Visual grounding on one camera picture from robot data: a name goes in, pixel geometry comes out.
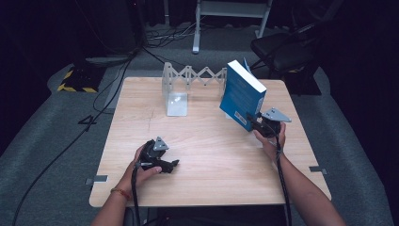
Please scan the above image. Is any beaded bracelet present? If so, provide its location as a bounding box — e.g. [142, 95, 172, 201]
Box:
[109, 186, 132, 201]

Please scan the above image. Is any black chair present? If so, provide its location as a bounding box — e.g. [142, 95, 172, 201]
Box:
[249, 22, 318, 77]

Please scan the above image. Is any person's left hand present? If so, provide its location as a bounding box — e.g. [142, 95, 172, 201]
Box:
[120, 144, 163, 193]

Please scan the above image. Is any bundle of floor cables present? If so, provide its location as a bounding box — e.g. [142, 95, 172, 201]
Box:
[144, 21, 202, 49]

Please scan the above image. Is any expandable metal book rack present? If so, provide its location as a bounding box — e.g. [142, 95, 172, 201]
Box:
[161, 61, 229, 118]

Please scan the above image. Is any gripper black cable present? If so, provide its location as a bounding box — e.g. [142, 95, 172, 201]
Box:
[274, 125, 294, 226]
[131, 160, 143, 226]

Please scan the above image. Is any grey tape strip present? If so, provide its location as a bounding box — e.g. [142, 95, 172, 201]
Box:
[308, 165, 328, 176]
[85, 174, 109, 186]

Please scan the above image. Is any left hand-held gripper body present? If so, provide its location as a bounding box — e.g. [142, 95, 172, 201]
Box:
[138, 136, 172, 173]

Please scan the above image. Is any yellow black striped base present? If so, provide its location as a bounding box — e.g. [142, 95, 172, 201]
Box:
[56, 64, 106, 94]

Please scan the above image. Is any blue book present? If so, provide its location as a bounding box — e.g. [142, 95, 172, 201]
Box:
[219, 56, 268, 133]

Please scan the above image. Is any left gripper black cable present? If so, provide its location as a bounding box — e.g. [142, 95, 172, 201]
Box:
[131, 160, 143, 226]

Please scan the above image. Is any person's right hand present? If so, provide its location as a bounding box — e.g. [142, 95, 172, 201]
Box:
[252, 121, 287, 162]

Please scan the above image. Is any long black floor cable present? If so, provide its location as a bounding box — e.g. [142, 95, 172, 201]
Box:
[11, 53, 136, 226]

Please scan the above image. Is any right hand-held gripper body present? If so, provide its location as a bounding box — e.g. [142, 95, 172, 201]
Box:
[250, 106, 293, 139]

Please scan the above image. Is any white metal stand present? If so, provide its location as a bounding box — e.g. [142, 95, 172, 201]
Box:
[191, 0, 274, 56]

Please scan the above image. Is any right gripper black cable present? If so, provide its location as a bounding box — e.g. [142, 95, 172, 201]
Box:
[274, 125, 294, 226]

